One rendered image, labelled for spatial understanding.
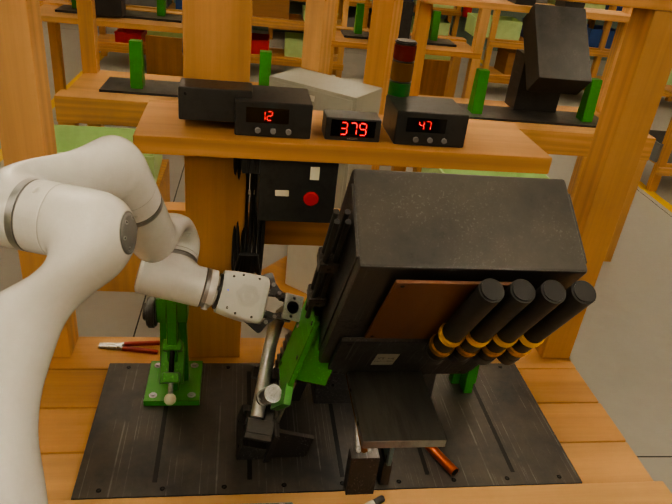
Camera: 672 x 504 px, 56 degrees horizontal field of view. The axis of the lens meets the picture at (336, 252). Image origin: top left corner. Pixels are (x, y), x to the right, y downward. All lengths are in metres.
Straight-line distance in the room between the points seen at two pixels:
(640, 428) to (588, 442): 1.61
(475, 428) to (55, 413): 1.00
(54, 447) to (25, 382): 0.71
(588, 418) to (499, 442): 0.30
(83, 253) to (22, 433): 0.23
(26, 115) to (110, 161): 0.55
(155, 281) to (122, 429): 0.41
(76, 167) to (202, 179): 0.56
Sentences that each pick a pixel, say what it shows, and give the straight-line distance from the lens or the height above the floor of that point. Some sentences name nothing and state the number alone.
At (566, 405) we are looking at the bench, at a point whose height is 0.88.
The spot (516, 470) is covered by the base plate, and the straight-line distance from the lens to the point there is 1.58.
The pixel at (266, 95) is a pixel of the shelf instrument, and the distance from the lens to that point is 1.38.
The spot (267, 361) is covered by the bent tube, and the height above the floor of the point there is 1.07.
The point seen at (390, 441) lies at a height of 1.13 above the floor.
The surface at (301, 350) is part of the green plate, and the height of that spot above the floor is 1.20.
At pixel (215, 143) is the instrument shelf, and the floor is 1.53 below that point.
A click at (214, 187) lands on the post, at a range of 1.50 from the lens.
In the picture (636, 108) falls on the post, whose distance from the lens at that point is 1.69.
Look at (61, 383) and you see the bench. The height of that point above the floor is 0.88.
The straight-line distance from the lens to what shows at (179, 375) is 1.54.
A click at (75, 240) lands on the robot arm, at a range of 0.85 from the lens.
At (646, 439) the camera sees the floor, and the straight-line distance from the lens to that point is 3.32.
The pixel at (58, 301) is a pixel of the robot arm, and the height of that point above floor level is 1.51.
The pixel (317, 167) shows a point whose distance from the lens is 1.37.
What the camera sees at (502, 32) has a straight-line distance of 8.61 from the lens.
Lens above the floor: 1.99
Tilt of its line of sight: 29 degrees down
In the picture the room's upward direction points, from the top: 7 degrees clockwise
